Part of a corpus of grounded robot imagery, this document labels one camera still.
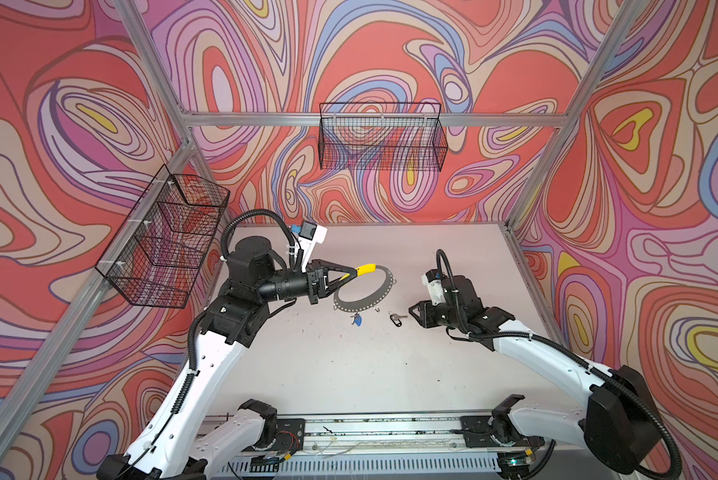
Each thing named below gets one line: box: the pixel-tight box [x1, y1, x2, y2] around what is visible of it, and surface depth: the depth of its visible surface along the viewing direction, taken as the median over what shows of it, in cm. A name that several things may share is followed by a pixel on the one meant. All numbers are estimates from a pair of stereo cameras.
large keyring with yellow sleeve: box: [333, 264, 395, 312], surface depth 61 cm
